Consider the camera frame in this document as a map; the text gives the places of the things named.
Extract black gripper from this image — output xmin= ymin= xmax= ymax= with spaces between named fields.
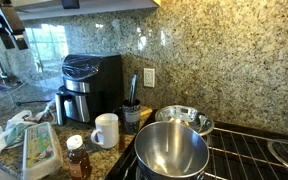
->
xmin=0 ymin=0 xmax=29 ymax=51

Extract white ceramic mug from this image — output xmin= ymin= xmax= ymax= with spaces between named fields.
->
xmin=90 ymin=112 xmax=120 ymax=150

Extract white teal dish towel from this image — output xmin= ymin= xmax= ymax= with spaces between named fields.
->
xmin=0 ymin=99 xmax=57 ymax=159

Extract overhead kitchen cabinet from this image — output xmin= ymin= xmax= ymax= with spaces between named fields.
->
xmin=10 ymin=0 xmax=162 ymax=21

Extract black coffee maker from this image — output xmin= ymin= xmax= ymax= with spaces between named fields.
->
xmin=54 ymin=54 xmax=125 ymax=127

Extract organic egg carton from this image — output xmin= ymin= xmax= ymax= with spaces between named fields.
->
xmin=21 ymin=121 xmax=64 ymax=180

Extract black kitchen tongs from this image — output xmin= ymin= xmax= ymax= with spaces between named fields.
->
xmin=128 ymin=73 xmax=139 ymax=106

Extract amber honey bottle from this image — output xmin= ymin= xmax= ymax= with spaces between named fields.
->
xmin=65 ymin=134 xmax=93 ymax=180

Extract black patterned utensil cup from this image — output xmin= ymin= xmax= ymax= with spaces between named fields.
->
xmin=121 ymin=99 xmax=142 ymax=135

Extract wooden spatula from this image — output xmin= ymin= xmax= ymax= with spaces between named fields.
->
xmin=139 ymin=107 xmax=154 ymax=118

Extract small steel bowl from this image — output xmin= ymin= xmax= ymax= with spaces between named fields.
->
xmin=154 ymin=104 xmax=215 ymax=137

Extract large steel mixing bowl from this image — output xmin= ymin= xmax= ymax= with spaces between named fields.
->
xmin=133 ymin=120 xmax=211 ymax=180

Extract round glass lid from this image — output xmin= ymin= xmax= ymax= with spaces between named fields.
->
xmin=267 ymin=139 xmax=288 ymax=177

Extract black air fryer cable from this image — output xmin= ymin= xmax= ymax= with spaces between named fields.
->
xmin=15 ymin=99 xmax=53 ymax=107

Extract white wall outlet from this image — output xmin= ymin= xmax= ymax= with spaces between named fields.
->
xmin=143 ymin=67 xmax=156 ymax=88

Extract metal wire rack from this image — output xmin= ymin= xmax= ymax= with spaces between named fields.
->
xmin=202 ymin=126 xmax=288 ymax=180

